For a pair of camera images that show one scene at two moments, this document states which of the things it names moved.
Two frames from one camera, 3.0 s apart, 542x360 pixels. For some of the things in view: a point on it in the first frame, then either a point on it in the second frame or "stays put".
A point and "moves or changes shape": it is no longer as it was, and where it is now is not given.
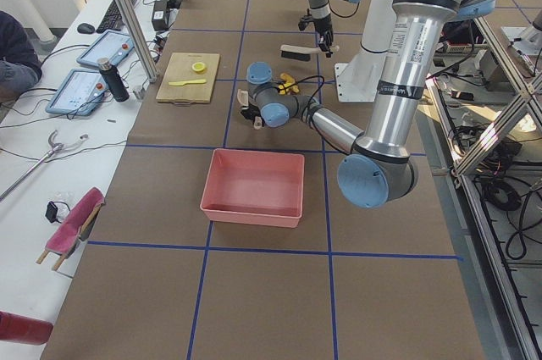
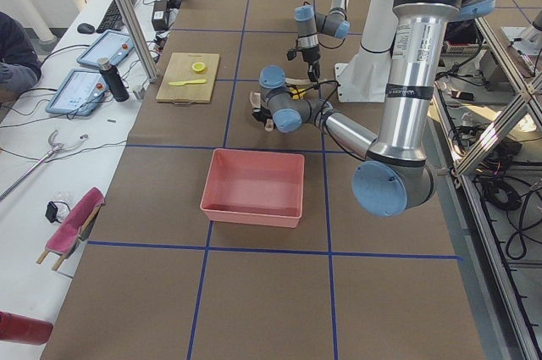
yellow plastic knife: x=185 y=82 stays put
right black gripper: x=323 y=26 → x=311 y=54
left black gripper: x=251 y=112 → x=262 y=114
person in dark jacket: x=19 y=65 stays put
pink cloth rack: x=74 y=228 stays put
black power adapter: x=159 y=15 stays put
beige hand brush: x=302 y=53 moves or changes shape
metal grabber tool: x=56 y=146 stays put
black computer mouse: x=85 y=28 stays put
